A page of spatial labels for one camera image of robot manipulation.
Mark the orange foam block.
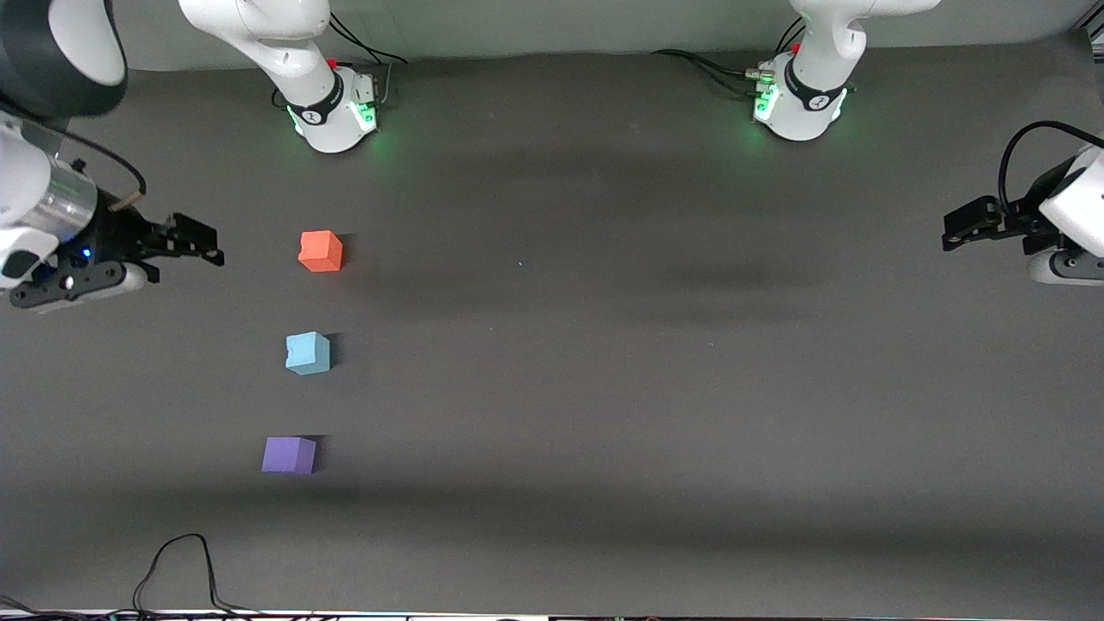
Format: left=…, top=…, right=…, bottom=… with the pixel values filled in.
left=298, top=230, right=344, bottom=273

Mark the black left arm base cable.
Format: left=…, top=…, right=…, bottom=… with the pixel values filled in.
left=651, top=17, right=807, bottom=96

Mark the black arm base cable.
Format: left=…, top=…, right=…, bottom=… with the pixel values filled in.
left=328, top=13, right=408, bottom=66
left=651, top=17, right=807, bottom=96

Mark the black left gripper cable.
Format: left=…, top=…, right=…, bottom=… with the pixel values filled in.
left=998, top=121, right=1104, bottom=216

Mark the black right arm base cable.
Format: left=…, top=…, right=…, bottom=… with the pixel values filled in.
left=328, top=13, right=408, bottom=66

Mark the purple foam block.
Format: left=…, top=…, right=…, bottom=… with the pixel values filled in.
left=261, top=436, right=318, bottom=475

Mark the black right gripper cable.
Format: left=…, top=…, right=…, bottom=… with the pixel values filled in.
left=52, top=128, right=147, bottom=210

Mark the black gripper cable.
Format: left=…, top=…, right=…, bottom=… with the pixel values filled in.
left=998, top=121, right=1104, bottom=216
left=52, top=128, right=147, bottom=210

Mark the light blue foam block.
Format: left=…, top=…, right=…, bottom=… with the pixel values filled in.
left=285, top=331, right=332, bottom=376

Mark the looped black table cable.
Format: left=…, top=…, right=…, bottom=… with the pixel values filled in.
left=132, top=533, right=260, bottom=618

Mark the black table edge cable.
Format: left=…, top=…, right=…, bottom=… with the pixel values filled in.
left=0, top=593, right=139, bottom=621

